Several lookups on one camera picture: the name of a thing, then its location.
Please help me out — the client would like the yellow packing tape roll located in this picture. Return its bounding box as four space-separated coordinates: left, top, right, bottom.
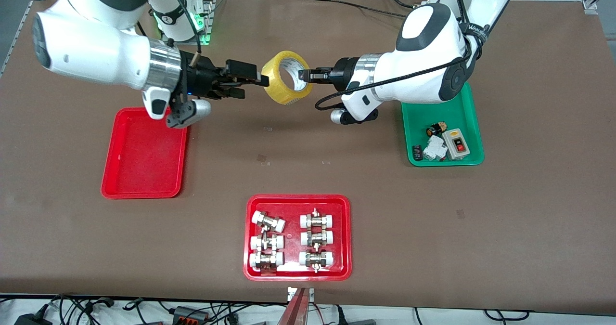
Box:
261 51 314 107

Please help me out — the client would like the empty red plastic tray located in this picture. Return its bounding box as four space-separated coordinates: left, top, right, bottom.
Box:
101 106 190 200

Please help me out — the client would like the green plastic tray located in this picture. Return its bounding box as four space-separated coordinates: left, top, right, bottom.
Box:
401 81 485 167

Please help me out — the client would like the red tray with fittings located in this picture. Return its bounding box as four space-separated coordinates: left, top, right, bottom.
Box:
243 194 353 282

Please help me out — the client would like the white circuit breaker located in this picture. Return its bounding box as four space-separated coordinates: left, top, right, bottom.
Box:
423 135 447 161

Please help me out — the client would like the white-capped metal pipe fitting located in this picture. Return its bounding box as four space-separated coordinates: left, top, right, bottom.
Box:
252 210 286 234
300 229 334 247
299 250 335 273
300 208 335 230
249 251 285 272
250 234 285 252

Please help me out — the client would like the black power adapter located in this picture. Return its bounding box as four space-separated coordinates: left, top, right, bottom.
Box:
13 312 53 325

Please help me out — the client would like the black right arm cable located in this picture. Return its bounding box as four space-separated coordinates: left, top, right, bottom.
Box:
163 0 203 68

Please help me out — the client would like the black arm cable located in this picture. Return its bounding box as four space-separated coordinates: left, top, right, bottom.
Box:
315 21 478 112
163 0 203 68

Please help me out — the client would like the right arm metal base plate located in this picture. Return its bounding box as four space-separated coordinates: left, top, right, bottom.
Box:
161 0 213 46

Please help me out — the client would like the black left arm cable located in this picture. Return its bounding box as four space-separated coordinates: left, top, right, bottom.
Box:
315 21 478 112

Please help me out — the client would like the black cable across table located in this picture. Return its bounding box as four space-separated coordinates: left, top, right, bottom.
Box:
332 0 415 21

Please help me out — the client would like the grey switch box red button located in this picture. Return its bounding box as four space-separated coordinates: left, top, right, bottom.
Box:
442 129 470 161

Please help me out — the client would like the metal stand clamp bracket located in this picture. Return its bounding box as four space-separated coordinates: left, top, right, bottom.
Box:
287 286 315 302

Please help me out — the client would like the red camera stand pole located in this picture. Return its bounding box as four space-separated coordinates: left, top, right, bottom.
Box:
276 287 311 325

